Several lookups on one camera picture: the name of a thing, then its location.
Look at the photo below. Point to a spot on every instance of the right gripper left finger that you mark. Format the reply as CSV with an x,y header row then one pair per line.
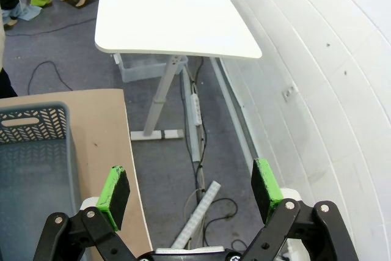
x,y
117,193

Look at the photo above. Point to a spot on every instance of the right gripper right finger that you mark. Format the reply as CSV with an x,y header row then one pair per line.
x,y
264,187

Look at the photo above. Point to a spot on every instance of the empty grey plastic basket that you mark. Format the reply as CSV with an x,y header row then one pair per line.
x,y
33,175

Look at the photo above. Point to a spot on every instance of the white power strip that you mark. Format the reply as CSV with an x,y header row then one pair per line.
x,y
196,109

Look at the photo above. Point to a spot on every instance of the grey desk leg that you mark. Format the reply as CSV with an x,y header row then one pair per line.
x,y
162,93

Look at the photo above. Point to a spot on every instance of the clear plastic storage bin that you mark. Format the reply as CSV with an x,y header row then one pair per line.
x,y
140,70

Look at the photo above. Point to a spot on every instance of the white desk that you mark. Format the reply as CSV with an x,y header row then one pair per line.
x,y
171,13

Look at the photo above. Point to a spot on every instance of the mannequin in blue jeans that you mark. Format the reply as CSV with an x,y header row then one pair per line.
x,y
12,7

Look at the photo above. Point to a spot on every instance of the white wall bracket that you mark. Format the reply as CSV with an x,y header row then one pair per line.
x,y
289,92

